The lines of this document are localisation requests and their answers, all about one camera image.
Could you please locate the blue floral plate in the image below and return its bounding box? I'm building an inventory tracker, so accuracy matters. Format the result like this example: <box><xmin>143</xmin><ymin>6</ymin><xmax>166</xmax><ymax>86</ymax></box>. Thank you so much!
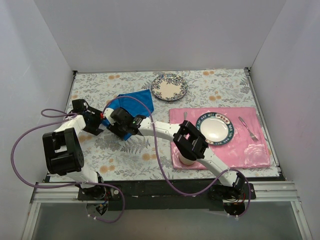
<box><xmin>150</xmin><ymin>73</ymin><xmax>188</xmax><ymax>102</ymax></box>

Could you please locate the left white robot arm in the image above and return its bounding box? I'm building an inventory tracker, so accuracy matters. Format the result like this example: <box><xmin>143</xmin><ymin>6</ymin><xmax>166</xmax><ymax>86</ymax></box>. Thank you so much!
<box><xmin>42</xmin><ymin>99</ymin><xmax>107</xmax><ymax>200</ymax></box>

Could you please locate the pink placemat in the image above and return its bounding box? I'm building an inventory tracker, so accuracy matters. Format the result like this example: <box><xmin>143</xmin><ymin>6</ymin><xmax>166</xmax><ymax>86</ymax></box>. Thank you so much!
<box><xmin>169</xmin><ymin>107</ymin><xmax>271</xmax><ymax>169</ymax></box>

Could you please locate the floral tablecloth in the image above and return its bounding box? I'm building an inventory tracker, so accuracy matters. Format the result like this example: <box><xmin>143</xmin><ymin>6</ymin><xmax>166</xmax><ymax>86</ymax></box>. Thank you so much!
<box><xmin>49</xmin><ymin>68</ymin><xmax>280</xmax><ymax>183</ymax></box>

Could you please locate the blue cloth napkin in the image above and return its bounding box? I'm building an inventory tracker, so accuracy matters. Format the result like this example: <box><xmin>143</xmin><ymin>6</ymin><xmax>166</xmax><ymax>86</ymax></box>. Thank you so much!
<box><xmin>102</xmin><ymin>89</ymin><xmax>154</xmax><ymax>141</ymax></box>

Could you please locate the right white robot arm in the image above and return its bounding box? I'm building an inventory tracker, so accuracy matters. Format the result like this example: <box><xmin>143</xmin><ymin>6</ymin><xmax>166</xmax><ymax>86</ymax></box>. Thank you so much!
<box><xmin>103</xmin><ymin>107</ymin><xmax>248</xmax><ymax>199</ymax></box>

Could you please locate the cream enamel mug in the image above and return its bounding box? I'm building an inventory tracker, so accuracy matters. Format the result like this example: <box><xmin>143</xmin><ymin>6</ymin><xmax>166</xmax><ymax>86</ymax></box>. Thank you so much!
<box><xmin>178</xmin><ymin>152</ymin><xmax>195</xmax><ymax>166</ymax></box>

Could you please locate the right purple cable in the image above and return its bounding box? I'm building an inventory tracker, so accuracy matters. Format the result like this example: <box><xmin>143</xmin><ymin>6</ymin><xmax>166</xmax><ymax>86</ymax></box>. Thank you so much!
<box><xmin>101</xmin><ymin>96</ymin><xmax>252</xmax><ymax>218</ymax></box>

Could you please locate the aluminium frame rail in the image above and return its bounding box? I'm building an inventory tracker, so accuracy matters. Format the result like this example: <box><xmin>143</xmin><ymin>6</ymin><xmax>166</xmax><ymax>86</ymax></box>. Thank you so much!
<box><xmin>22</xmin><ymin>181</ymin><xmax>312</xmax><ymax>240</ymax></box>

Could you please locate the green rimmed white plate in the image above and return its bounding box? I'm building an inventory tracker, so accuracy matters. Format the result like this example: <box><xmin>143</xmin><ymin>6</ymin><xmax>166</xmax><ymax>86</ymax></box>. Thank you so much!
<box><xmin>195</xmin><ymin>112</ymin><xmax>235</xmax><ymax>146</ymax></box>

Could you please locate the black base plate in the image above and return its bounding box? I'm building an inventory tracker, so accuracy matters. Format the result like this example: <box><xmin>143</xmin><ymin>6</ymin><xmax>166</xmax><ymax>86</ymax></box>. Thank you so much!
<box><xmin>77</xmin><ymin>178</ymin><xmax>257</xmax><ymax>211</ymax></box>

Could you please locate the silver fork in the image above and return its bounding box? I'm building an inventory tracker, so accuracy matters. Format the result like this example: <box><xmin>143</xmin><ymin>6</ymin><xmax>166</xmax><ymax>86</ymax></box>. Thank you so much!
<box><xmin>238</xmin><ymin>116</ymin><xmax>258</xmax><ymax>142</ymax></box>

